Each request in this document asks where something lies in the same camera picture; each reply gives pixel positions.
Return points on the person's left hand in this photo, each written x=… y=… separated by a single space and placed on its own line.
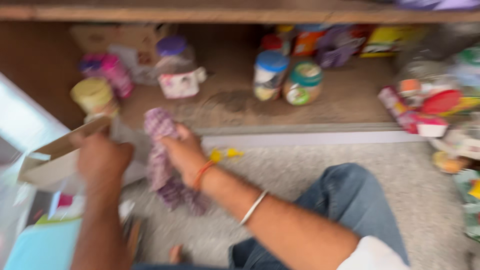
x=101 y=157

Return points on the person's right hand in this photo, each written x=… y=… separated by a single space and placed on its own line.
x=183 y=150

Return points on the person's left fingers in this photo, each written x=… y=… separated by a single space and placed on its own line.
x=84 y=140

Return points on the brown cardboard box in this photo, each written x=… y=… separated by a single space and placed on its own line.
x=56 y=157

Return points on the purple checked cloth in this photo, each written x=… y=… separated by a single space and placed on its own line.
x=165 y=161

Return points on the yellow lid jar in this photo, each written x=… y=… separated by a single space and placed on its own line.
x=93 y=97

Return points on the pink plastic bottle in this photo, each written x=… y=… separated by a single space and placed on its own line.
x=112 y=73

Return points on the clear plastic bag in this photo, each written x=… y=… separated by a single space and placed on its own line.
x=15 y=210

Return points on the brown carton in cabinet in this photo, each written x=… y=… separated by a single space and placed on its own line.
x=120 y=39

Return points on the white pink label packet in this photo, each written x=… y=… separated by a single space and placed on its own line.
x=180 y=84

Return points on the light blue sheet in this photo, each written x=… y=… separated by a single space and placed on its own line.
x=43 y=245

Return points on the orange thread wristband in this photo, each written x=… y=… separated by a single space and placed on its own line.
x=201 y=174

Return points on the purple lid plastic jar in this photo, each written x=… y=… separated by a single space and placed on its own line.
x=174 y=56

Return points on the yellow tassel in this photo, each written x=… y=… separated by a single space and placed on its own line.
x=225 y=153

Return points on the person's bare foot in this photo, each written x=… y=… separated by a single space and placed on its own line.
x=175 y=254

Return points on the silver metal bangle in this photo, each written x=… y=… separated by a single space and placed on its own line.
x=254 y=207

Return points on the blue lid jar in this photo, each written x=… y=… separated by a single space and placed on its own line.
x=269 y=75

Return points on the red lid jar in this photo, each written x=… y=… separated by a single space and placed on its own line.
x=273 y=43

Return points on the green lid jar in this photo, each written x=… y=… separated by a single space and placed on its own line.
x=303 y=84

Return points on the orange packet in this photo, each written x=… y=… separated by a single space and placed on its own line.
x=305 y=41

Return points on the person's blue jeans leg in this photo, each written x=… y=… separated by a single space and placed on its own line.
x=337 y=210

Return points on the purple packet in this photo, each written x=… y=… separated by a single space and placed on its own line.
x=335 y=47

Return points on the person's white sleeve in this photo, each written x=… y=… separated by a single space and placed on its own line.
x=371 y=255

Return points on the yellow box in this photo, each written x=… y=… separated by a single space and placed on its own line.
x=390 y=41

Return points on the heap of mixed groceries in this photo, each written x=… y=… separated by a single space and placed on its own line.
x=435 y=112

